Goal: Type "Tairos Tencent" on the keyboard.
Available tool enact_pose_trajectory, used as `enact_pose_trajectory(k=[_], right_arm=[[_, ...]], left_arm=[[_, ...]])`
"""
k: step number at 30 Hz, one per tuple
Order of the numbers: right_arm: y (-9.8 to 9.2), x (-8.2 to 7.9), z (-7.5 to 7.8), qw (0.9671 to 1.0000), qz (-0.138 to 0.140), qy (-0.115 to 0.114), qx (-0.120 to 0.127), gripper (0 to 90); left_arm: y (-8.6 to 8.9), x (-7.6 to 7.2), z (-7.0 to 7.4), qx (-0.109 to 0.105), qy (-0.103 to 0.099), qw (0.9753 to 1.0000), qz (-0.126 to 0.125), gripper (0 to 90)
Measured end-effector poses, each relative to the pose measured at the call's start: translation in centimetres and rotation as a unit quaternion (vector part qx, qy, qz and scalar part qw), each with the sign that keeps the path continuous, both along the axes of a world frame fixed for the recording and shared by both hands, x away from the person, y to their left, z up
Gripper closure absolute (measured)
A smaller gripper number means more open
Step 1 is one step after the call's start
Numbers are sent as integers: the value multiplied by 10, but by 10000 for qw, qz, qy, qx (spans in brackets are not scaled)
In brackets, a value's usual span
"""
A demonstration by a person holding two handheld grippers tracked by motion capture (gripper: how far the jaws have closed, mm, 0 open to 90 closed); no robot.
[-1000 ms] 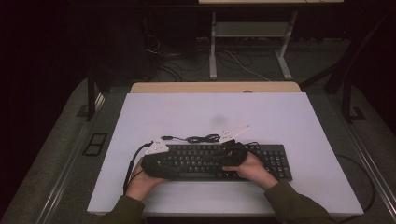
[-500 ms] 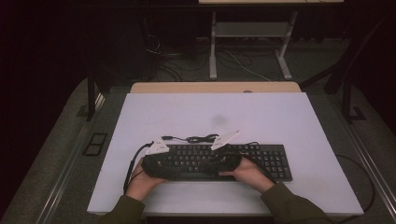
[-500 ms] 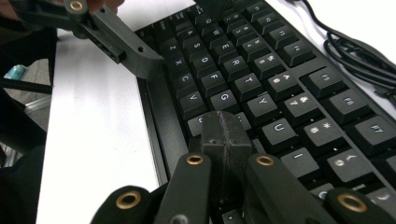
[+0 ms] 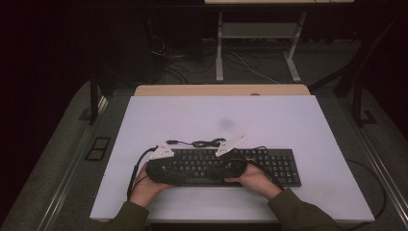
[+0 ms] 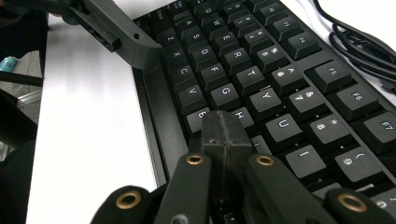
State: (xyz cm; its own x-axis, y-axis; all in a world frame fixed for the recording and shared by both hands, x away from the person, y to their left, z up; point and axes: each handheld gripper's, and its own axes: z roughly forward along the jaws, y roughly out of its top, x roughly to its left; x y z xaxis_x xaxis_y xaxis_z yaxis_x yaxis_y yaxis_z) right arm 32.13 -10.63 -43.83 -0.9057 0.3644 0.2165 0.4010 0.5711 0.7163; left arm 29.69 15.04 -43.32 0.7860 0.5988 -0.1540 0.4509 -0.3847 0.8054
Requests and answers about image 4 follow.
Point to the white board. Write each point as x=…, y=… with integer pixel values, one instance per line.
x=224, y=109

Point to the wooden table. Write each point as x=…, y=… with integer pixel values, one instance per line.
x=192, y=90

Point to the round table grommet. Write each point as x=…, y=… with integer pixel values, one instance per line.
x=255, y=94

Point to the person's left hand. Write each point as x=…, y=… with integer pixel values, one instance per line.
x=146, y=189

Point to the black floor plate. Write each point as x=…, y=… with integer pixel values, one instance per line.
x=97, y=149

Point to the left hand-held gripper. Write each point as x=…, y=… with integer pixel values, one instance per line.
x=160, y=171

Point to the black slanted stand legs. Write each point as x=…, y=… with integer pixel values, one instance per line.
x=344, y=83

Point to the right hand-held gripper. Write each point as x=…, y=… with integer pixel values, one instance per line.
x=234, y=168

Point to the black keyboard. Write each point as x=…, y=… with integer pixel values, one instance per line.
x=272, y=163

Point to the grey metal stand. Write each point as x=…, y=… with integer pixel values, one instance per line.
x=256, y=30

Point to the black upright stand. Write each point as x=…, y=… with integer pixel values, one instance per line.
x=94, y=102
x=357, y=102

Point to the person's right hand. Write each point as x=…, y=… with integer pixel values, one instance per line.
x=256, y=181

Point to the aluminium rail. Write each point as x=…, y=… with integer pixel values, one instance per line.
x=61, y=192
x=391, y=189

